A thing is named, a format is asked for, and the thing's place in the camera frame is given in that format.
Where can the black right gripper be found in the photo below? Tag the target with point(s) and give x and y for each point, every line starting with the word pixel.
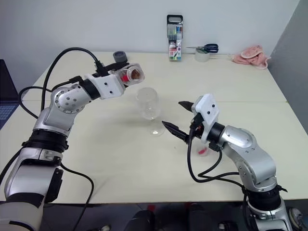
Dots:
pixel 197 125

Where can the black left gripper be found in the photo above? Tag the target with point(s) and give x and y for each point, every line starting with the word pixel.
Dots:
pixel 107 70

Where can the clear bottle with red liquid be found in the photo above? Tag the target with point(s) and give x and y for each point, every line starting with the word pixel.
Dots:
pixel 136 74

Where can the clear wine glass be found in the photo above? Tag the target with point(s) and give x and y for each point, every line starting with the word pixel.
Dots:
pixel 148 106

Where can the white red bottle cap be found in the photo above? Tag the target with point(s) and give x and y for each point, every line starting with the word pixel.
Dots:
pixel 201 151

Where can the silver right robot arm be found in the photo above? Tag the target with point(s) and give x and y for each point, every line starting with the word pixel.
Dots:
pixel 250 154

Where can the dark grey round roll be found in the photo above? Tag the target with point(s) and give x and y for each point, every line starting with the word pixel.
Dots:
pixel 120 57

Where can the marker pen pack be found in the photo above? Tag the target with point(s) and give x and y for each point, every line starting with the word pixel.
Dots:
pixel 175 38

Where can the clear tape roll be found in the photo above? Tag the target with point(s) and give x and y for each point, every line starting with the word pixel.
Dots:
pixel 201 57

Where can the pink cloth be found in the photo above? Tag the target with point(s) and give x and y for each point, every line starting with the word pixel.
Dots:
pixel 252 56

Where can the dark laptop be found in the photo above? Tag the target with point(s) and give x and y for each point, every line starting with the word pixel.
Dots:
pixel 7 96

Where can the white sneaker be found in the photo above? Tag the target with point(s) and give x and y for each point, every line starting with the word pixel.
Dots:
pixel 296 217

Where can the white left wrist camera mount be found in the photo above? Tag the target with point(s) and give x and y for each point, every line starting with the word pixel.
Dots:
pixel 107 86

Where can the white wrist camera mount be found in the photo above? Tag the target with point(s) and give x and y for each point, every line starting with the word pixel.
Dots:
pixel 107 86
pixel 209 113

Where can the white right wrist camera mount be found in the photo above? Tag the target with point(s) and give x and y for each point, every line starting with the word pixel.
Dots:
pixel 209 113

